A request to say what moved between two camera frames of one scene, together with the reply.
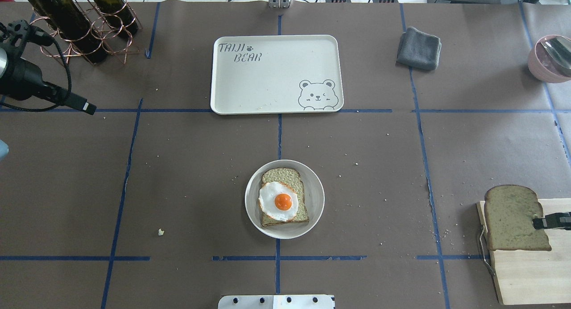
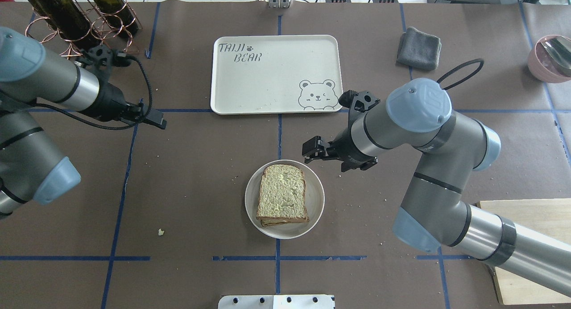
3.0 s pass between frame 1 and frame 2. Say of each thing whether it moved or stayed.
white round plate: stayed
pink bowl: stayed
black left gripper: moved
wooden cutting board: stayed
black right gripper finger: moved
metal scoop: stayed
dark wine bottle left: stayed
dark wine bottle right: stayed
